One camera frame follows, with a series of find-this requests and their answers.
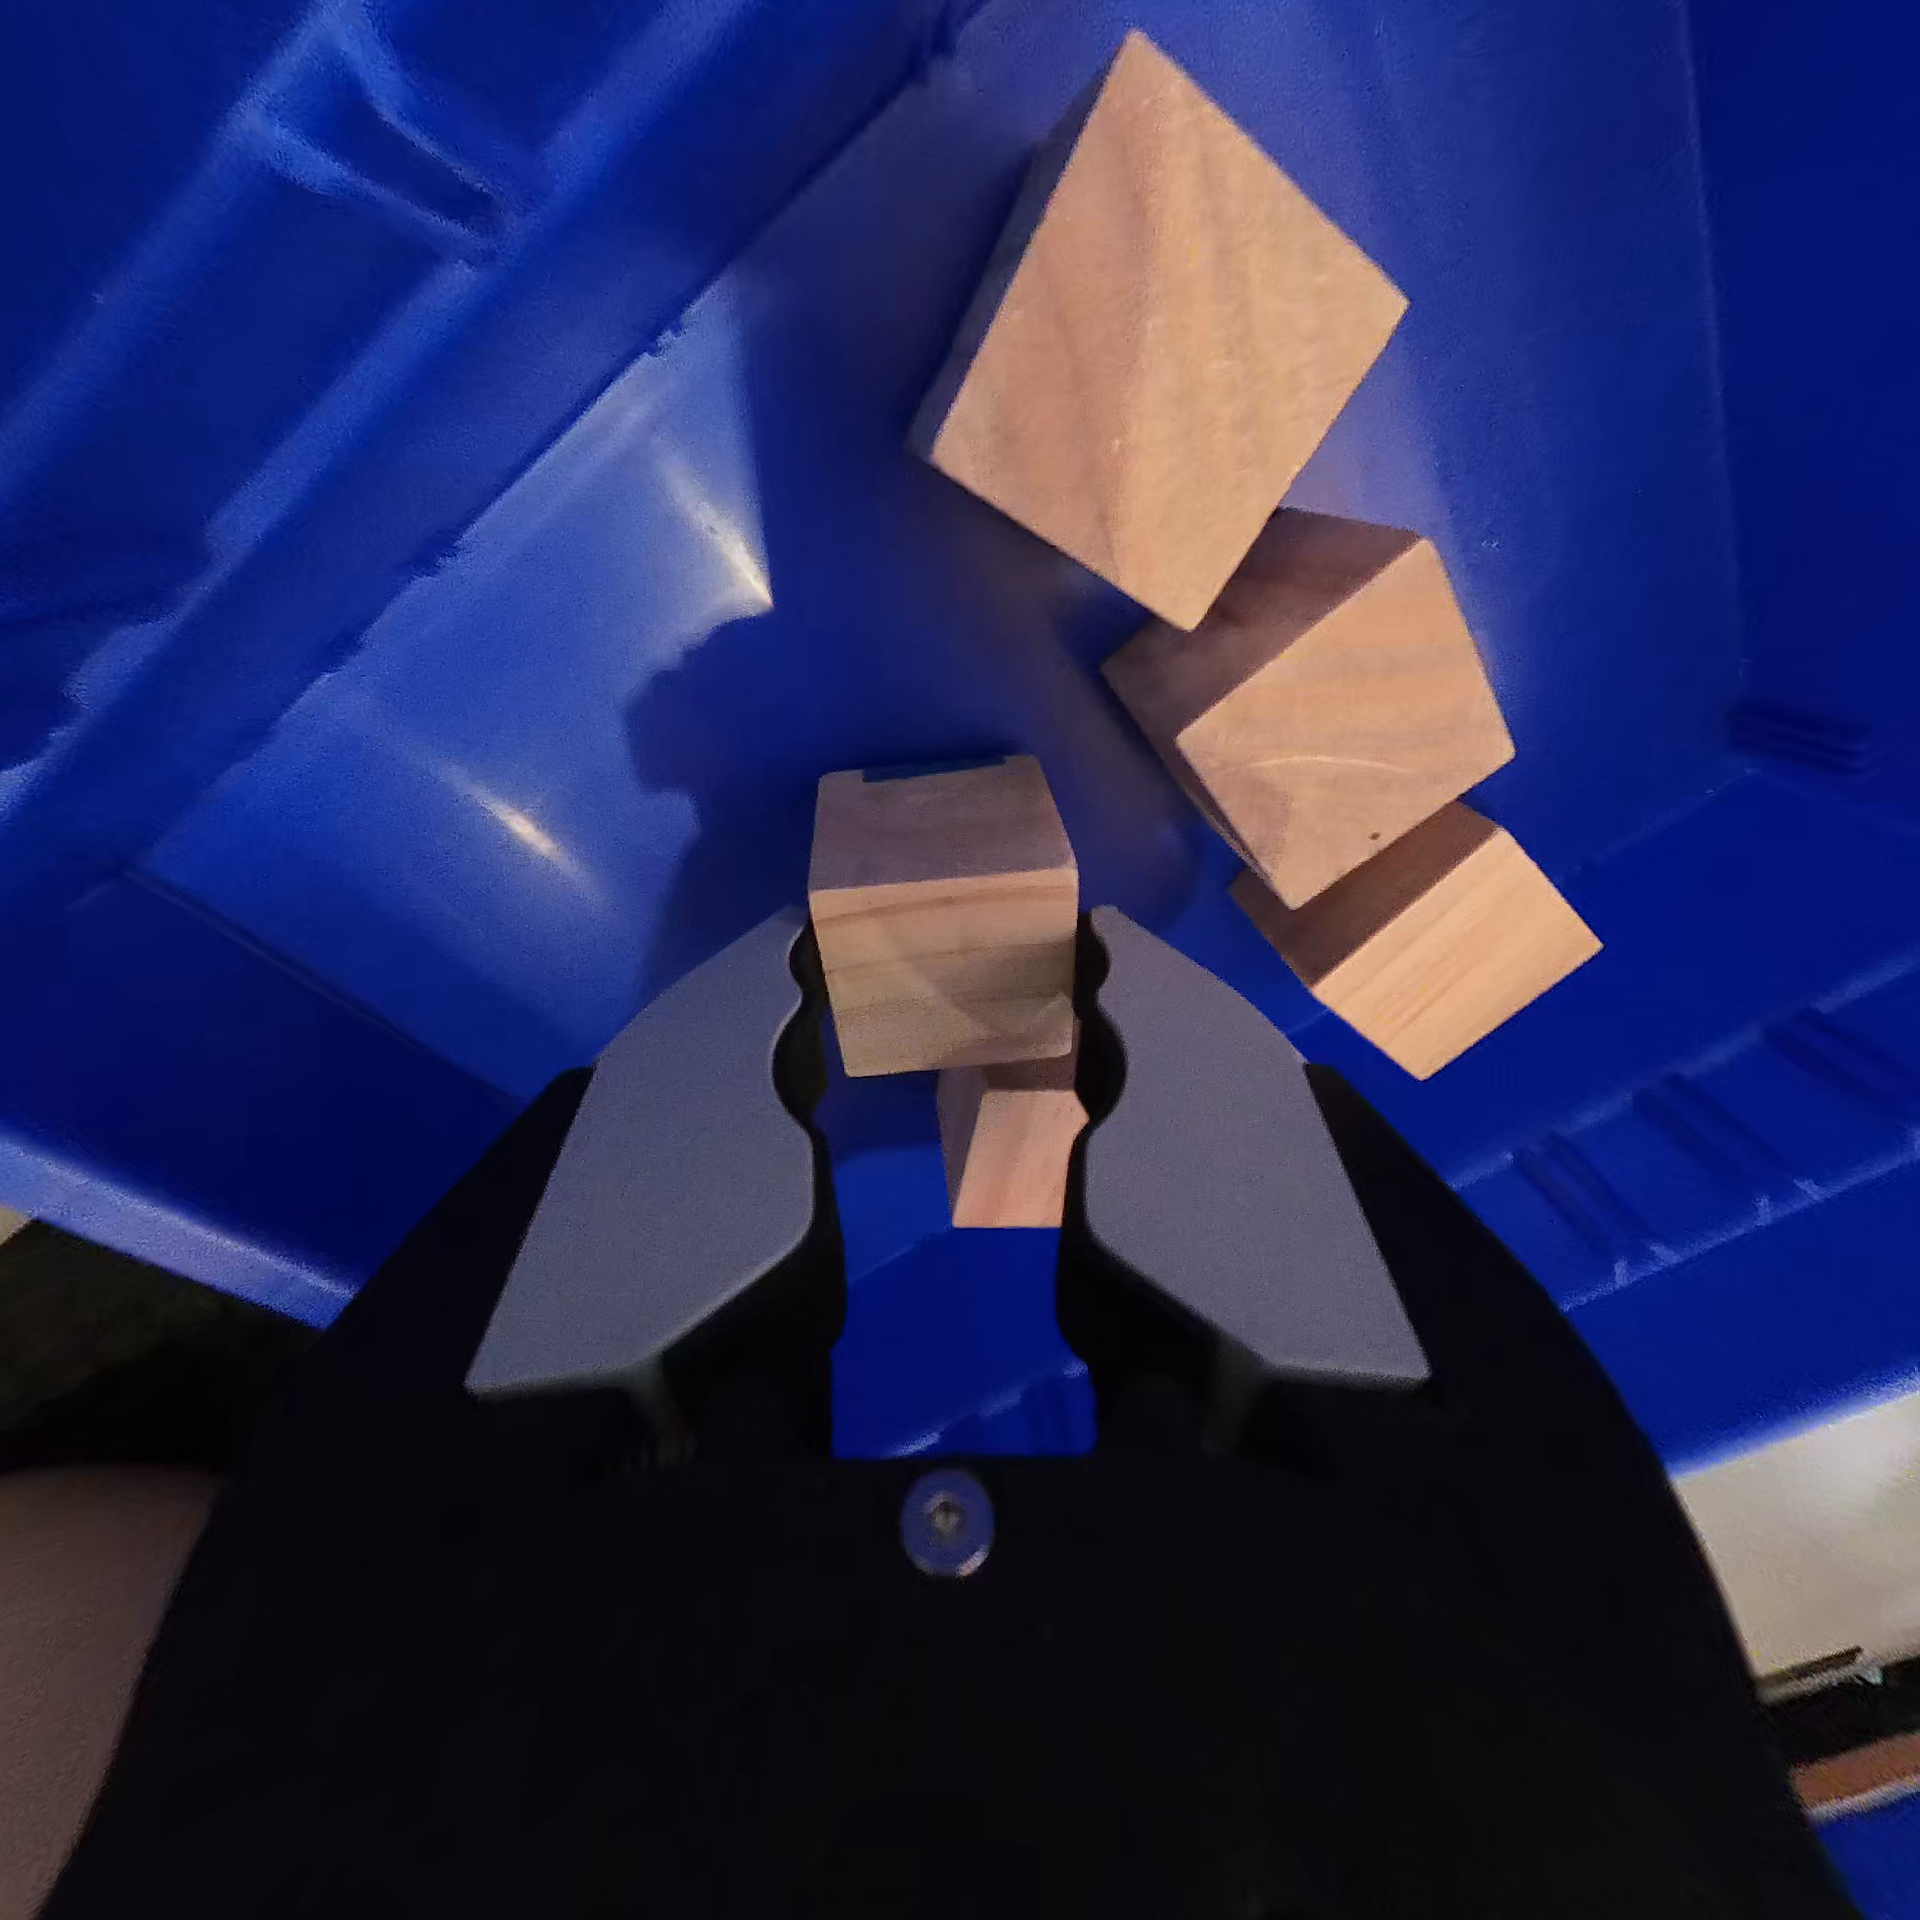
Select wooden cube with blue stripe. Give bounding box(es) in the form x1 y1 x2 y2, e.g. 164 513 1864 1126
937 1057 1089 1231
1231 803 1604 1083
1103 512 1519 909
910 31 1411 633
809 757 1083 1079

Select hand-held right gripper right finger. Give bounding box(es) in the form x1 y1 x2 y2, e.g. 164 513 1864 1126
1053 901 1433 1463

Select black textured pad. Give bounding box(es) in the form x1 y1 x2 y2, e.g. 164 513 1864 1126
0 1223 324 1472

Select blue plastic bin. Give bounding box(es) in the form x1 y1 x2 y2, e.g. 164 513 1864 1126
0 0 1920 1472

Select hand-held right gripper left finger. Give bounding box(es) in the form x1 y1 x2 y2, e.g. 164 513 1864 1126
465 904 844 1463

